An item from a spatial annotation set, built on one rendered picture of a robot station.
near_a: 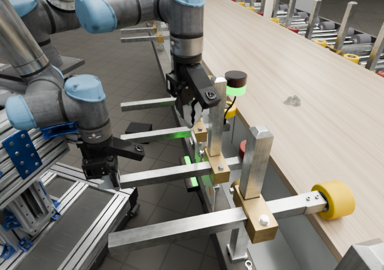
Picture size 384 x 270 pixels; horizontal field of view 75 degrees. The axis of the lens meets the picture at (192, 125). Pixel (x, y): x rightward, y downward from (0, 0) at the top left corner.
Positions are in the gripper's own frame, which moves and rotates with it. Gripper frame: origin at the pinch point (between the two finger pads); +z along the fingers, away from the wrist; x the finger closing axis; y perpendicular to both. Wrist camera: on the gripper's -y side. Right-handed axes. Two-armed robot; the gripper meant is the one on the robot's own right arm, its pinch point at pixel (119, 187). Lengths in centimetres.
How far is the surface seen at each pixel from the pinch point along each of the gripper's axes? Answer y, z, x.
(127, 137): -2.6, 0.3, -24.8
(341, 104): -87, -7, -17
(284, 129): -57, -7, -7
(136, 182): -5.2, -2.6, 1.5
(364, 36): -182, -2, -107
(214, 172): -28.1, -4.4, 4.5
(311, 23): -138, -12, -114
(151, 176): -9.8, -3.4, 1.0
